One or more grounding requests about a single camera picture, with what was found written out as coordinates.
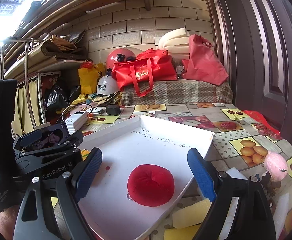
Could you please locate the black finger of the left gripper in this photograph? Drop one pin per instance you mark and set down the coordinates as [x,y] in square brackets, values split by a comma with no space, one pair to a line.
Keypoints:
[30,138]

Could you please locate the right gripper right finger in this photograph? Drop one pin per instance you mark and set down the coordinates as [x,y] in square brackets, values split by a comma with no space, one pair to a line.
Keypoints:
[253,217]

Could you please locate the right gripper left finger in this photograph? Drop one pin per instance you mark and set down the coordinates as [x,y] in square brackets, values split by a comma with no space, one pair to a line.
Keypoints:
[36,218]

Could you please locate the yellow sponge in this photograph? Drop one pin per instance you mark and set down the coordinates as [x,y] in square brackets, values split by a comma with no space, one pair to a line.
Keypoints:
[191,215]
[181,234]

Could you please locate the red plush cushion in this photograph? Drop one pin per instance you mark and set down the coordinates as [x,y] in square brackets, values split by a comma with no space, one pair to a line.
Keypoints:
[151,185]

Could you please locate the white foam block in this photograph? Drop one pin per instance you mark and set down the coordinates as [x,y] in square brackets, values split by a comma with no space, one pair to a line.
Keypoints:
[232,208]

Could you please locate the person left hand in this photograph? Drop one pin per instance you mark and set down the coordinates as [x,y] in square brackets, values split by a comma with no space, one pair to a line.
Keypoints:
[7,221]

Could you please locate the smartphone with photo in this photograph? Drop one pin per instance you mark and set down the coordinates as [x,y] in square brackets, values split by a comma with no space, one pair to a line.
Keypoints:
[51,136]

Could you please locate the white cardboard tray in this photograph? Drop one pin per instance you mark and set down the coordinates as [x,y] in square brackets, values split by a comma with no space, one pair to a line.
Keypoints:
[108,208]

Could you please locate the black plastic bag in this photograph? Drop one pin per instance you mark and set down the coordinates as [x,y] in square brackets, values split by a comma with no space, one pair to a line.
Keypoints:
[57,99]

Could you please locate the white box stack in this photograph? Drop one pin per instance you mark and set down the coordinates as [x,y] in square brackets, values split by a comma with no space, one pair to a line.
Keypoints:
[75,121]

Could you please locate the pink fluffy plush ball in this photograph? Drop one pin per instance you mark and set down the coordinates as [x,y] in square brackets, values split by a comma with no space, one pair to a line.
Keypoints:
[276,165]

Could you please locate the metal storage shelf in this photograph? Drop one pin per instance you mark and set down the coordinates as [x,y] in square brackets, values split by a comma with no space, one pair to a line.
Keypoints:
[29,105]

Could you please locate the fruit pattern tablecloth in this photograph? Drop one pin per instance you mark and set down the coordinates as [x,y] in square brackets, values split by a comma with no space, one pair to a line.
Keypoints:
[230,126]

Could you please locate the yellow gift bag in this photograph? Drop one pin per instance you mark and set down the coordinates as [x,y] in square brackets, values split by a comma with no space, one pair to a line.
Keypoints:
[89,75]

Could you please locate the black power adapter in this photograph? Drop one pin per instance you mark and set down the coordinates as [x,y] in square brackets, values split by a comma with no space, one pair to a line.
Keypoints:
[113,110]

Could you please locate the white hard hat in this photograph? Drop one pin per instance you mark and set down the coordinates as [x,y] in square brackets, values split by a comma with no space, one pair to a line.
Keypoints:
[107,86]

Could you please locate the red flat plastic bag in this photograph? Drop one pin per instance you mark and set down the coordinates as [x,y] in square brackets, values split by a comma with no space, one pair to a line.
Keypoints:
[260,118]

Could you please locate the red helmet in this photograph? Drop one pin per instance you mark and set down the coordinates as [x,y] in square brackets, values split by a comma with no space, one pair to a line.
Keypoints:
[119,55]

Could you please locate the plaid cloth covered bench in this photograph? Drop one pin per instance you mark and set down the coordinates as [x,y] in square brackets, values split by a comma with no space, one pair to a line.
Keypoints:
[179,91]

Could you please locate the red tote bag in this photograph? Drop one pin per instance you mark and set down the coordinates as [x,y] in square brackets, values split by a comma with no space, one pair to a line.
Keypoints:
[148,67]

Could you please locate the red paper bag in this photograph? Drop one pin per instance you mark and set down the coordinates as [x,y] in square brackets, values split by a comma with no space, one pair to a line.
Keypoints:
[203,64]

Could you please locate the cream foam stack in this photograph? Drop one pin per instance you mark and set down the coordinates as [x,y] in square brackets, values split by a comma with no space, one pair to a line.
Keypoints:
[176,43]

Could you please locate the brown metal door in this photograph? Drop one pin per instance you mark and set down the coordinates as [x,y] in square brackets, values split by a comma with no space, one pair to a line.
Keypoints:
[254,42]

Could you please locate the brown braided rope toy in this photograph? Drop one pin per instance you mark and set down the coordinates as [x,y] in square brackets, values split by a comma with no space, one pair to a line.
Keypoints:
[269,185]

